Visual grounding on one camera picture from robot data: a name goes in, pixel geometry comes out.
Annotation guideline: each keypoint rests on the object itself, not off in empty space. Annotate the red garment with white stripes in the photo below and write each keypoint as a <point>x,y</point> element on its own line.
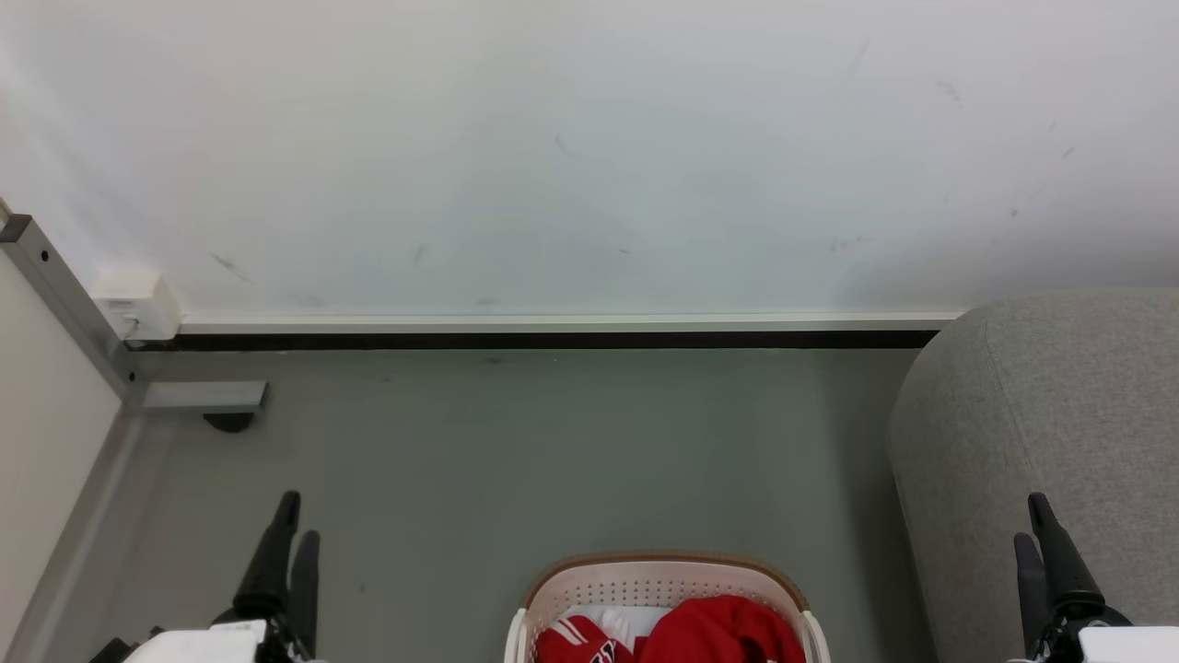
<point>580,643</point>

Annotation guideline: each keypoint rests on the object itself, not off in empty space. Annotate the white wall socket box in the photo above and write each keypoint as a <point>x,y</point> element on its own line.
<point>138,304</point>

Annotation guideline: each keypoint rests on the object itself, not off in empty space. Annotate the beige partition panel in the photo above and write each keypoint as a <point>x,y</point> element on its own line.
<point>41,433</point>

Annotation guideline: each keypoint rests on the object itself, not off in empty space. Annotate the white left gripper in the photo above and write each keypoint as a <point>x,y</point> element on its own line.
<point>203,645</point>

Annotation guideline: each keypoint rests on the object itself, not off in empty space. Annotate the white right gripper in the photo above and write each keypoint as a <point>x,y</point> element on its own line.
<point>1128,646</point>

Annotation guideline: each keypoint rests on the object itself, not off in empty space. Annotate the black partition caster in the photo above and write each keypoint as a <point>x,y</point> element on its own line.
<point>230,422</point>

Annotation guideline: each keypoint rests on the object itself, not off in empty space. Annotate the black baseboard strip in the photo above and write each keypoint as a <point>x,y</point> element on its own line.
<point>553,340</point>

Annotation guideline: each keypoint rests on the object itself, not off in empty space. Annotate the grey fabric sofa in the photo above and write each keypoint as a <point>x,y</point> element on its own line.
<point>1041,414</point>

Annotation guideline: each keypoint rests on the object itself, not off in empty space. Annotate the grey metal partition frame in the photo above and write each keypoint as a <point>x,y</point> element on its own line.
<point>64,295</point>

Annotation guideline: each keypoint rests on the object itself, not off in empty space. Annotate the white perforated laundry basket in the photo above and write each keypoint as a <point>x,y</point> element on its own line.
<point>645,580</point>

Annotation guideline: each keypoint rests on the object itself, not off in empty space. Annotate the red and white garment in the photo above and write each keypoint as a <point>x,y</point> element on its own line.
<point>718,631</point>

